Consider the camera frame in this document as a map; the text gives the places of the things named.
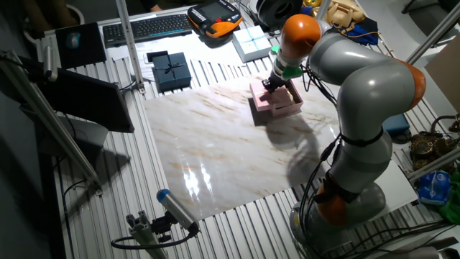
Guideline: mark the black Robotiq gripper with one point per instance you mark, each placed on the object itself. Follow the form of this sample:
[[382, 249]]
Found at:
[[276, 83]]

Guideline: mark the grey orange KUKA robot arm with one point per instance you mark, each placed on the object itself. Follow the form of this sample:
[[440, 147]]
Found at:
[[370, 90]]

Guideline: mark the pink gift box base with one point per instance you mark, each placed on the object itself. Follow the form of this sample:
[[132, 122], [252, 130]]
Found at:
[[287, 108]]

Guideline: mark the light blue gift box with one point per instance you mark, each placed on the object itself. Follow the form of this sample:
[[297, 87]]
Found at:
[[251, 45]]

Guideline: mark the dark blue gift box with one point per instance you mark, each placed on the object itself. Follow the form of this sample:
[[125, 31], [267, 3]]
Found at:
[[172, 73]]

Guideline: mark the black round spool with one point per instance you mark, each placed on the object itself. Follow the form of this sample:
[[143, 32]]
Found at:
[[278, 12]]

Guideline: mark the white printed paper sheets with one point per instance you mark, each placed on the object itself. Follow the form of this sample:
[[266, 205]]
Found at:
[[201, 48]]

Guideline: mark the marble pattern mat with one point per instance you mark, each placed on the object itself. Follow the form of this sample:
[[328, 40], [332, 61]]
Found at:
[[215, 151]]

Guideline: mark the orange black teach pendant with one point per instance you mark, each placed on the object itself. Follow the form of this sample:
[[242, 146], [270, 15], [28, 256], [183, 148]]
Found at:
[[215, 18]]

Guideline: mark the cream vintage telephone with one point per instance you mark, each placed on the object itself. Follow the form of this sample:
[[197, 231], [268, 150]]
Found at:
[[343, 14]]

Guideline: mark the blue cloth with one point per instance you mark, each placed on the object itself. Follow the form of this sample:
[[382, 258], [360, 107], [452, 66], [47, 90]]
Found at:
[[363, 32]]

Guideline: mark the small black flat case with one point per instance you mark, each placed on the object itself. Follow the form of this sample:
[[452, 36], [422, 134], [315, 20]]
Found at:
[[156, 55]]

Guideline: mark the black computer keyboard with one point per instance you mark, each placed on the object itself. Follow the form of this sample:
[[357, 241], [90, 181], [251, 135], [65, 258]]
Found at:
[[147, 28]]

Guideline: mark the white base board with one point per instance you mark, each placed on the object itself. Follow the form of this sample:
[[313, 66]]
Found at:
[[399, 187]]

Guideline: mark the brass antique ornament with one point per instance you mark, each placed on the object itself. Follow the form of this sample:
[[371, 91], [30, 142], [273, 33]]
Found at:
[[431, 145]]

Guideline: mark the brown cardboard sheet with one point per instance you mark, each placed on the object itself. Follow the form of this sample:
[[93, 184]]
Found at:
[[447, 72]]

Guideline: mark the black flat monitor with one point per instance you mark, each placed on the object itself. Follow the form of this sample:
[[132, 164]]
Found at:
[[86, 100]]

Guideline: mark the black mouse pad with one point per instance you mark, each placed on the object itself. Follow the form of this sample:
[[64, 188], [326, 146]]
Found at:
[[90, 46]]

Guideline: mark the grey computer mouse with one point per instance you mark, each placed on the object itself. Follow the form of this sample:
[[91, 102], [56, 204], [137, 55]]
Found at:
[[72, 40]]

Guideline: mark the green cloth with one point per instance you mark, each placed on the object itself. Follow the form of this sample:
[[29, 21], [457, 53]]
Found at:
[[453, 208]]

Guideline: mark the aluminium frame post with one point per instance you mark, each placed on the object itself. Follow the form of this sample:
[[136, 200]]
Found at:
[[128, 43], [323, 9]]

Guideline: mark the silver depth camera blue end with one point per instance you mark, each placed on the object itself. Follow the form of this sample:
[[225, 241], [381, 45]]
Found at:
[[178, 210]]

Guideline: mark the aluminium frame bar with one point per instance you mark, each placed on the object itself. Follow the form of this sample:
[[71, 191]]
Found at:
[[435, 165], [435, 34], [46, 122]]

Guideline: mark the aluminium profile camera stand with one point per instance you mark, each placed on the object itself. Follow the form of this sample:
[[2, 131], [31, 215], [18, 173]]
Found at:
[[145, 237]]

